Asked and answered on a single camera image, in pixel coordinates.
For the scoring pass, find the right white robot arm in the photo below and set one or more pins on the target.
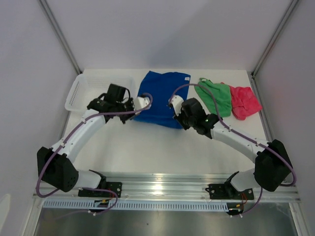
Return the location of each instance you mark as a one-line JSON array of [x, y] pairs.
[[271, 162]]

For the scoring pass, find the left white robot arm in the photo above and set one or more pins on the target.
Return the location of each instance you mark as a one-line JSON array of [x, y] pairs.
[[55, 164]]

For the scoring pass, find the left aluminium corner post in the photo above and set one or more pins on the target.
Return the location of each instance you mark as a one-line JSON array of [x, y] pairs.
[[52, 20]]

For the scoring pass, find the right aluminium corner post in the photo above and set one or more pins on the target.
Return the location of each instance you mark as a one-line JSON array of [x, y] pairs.
[[286, 17]]

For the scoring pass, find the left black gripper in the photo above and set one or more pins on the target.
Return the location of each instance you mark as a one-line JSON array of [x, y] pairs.
[[131, 103]]

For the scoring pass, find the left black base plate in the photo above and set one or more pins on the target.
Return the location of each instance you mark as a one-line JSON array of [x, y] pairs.
[[115, 187]]

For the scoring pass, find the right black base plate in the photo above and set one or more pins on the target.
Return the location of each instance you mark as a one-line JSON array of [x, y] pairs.
[[219, 191]]

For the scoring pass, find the white slotted cable duct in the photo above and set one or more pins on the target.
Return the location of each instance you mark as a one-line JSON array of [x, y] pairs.
[[203, 206]]

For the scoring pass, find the green towel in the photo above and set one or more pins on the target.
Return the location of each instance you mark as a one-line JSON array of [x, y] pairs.
[[221, 93]]

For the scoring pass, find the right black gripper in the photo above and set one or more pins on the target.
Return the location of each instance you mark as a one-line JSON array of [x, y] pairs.
[[178, 118]]

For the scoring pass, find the aluminium front rail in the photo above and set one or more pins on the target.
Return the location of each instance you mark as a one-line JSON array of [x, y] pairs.
[[178, 187]]

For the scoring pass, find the blue towel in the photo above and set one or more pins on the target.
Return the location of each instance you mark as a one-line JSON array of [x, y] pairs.
[[161, 87]]

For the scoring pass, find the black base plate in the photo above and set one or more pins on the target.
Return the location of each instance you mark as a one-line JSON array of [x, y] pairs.
[[219, 191], [115, 187]]

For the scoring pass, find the aluminium corner post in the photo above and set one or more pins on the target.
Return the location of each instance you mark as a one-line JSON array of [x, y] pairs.
[[286, 17], [52, 20]]

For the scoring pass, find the white plastic basket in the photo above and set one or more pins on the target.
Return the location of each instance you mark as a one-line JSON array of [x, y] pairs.
[[85, 88]]

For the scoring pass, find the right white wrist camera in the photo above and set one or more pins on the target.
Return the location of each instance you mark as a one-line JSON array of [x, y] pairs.
[[176, 104]]

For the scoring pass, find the pink towel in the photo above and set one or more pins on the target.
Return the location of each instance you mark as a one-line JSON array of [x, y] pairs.
[[244, 102]]

